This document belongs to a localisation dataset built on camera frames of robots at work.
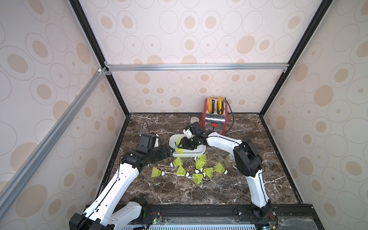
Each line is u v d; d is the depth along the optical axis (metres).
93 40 0.79
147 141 0.56
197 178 0.81
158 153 0.66
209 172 0.85
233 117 1.21
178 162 0.88
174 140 1.00
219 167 0.87
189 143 0.84
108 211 0.40
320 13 0.70
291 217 0.73
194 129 0.77
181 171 0.85
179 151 0.93
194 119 0.97
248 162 0.54
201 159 0.90
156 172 0.85
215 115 0.95
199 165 0.87
